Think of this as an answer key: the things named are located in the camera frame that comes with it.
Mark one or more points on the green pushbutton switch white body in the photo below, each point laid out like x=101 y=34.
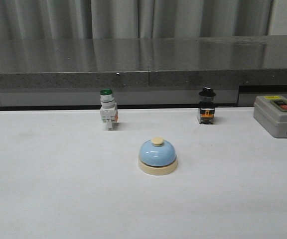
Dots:
x=109 y=109

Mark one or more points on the grey curtain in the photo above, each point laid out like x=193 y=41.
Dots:
x=121 y=19

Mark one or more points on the dark granite counter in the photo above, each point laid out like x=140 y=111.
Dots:
x=165 y=72

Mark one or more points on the black rotary selector switch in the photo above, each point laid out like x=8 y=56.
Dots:
x=206 y=109

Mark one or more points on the blue desk bell cream base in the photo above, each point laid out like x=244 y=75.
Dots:
x=157 y=156

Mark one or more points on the grey switch box red button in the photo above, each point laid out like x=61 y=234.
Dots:
x=271 y=113

